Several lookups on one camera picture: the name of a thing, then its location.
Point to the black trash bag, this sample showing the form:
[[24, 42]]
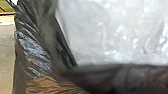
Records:
[[36, 63]]

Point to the white plastic bag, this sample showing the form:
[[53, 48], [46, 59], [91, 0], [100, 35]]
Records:
[[116, 30]]

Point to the green framed glass door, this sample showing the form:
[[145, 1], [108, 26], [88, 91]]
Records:
[[6, 8]]

